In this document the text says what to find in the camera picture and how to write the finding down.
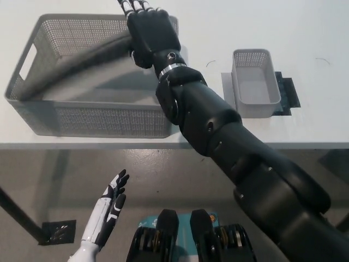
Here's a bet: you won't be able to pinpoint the black table leg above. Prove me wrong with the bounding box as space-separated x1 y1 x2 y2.
0 186 46 243

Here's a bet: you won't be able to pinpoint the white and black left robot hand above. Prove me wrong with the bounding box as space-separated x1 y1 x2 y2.
81 169 130 248

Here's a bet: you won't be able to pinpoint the black tape patch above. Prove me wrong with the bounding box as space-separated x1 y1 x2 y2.
272 71 302 117

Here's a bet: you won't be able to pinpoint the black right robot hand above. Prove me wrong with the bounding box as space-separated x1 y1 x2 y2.
117 0 189 76

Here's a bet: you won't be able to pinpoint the large grey perforated plastic basket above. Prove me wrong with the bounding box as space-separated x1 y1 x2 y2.
3 14 181 140

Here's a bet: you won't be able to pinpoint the black floor plate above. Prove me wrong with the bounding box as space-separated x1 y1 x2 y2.
37 218 76 246

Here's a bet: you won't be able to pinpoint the black robot body teal tops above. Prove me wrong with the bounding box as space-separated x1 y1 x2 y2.
124 209 258 262

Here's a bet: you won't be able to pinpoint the small grey perforated plastic container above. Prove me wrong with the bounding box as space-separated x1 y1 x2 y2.
231 49 282 119

